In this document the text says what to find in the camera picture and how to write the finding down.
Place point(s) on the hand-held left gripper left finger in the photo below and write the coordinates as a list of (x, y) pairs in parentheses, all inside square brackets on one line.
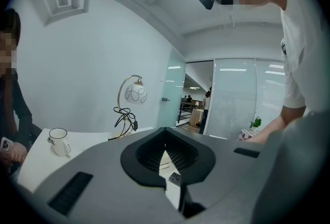
[(103, 179)]

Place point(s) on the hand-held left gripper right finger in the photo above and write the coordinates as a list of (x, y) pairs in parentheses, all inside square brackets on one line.
[(227, 179)]

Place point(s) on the black remote control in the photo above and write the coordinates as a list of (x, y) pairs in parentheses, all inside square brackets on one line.
[(175, 179)]

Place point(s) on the person's left forearm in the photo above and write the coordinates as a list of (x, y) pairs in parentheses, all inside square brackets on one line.
[(281, 122)]

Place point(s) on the checkered tablecloth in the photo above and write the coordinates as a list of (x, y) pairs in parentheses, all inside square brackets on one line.
[(245, 135)]

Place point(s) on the white mug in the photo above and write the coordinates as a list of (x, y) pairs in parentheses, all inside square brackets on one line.
[(59, 144)]

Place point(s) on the green potted plant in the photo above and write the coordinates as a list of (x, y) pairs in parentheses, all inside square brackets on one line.
[(256, 122)]

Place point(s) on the white table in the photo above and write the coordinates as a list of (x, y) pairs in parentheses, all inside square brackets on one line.
[(38, 161)]

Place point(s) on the beige draped table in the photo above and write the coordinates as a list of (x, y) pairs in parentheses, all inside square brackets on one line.
[(196, 117)]

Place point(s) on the black railing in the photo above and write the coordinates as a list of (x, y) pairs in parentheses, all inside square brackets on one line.
[(184, 114)]

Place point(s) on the white globe table lamp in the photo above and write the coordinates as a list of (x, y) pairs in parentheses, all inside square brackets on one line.
[(135, 94)]

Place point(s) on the frosted glass door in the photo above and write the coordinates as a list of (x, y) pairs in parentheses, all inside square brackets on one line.
[(172, 88)]

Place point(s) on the person's white shirt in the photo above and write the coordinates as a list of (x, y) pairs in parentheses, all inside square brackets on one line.
[(306, 37)]

